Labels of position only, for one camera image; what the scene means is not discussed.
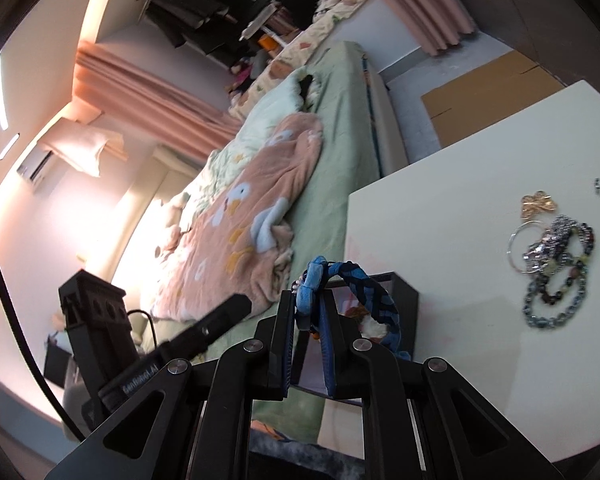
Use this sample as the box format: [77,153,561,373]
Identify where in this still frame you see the cream hanging cloth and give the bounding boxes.
[37,117,129,179]

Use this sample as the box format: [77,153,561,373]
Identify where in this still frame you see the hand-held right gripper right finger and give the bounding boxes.
[319,291,566,480]

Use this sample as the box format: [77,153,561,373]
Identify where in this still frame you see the bed with green sheet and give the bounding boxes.
[145,40,412,446]

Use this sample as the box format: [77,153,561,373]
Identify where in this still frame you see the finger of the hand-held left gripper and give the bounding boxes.
[157,294,253,362]

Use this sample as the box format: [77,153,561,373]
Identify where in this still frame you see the pile of plush toys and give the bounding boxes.
[227,55,272,97]

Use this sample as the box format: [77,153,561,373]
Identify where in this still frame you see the black bag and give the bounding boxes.
[279,0,327,29]

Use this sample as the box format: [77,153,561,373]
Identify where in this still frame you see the thin silver bangle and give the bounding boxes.
[507,220,556,275]

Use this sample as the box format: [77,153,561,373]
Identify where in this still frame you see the light green floral quilt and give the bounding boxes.
[180,67,327,231]

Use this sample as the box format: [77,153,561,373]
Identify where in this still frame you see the white folding table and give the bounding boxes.
[240,2,301,47]

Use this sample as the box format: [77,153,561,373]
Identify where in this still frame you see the cream floral mattress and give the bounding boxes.
[227,0,377,121]

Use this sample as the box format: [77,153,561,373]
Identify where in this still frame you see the white air conditioner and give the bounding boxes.
[16,150,56,184]

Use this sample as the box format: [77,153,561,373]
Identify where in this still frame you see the dark multicolour beaded bracelet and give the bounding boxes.
[544,222,597,307]

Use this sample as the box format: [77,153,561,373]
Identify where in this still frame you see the blue-grey beaded bracelet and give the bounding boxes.
[523,260,589,330]

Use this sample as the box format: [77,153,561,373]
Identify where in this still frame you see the chunky silver bracelet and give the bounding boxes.
[522,216,579,267]

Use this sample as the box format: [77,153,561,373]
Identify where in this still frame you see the dark hanging clothes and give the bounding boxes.
[145,0,262,57]

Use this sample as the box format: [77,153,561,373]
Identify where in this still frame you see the gold butterfly brooch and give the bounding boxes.
[519,191,559,221]

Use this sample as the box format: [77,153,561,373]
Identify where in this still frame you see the short ceiling light strip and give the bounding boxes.
[0,132,21,161]

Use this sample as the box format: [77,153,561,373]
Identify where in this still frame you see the thick black cable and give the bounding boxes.
[0,230,89,442]

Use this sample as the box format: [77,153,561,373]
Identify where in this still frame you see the blue braided headband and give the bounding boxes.
[293,256,412,361]

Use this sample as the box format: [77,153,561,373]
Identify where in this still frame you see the black jewelry box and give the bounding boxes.
[291,271,420,406]

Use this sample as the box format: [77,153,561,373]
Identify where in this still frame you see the thin black cable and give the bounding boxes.
[127,310,157,349]

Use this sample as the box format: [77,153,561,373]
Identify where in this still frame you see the pink curtain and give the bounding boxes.
[75,40,247,162]
[340,0,479,59]

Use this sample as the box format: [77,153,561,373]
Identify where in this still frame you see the pink duck print blanket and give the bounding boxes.
[145,112,327,322]

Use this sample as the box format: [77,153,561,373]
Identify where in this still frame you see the long ceiling light strip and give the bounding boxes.
[0,52,9,132]

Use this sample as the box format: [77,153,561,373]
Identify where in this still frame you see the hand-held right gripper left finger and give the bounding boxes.
[45,289,301,480]

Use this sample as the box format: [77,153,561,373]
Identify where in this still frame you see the brown cardboard sheet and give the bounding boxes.
[420,50,566,151]

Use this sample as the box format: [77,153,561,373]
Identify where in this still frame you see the cream plush toy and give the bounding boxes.
[155,192,192,257]

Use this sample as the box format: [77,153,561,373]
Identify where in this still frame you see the colourful printed cloth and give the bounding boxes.
[251,420,292,444]

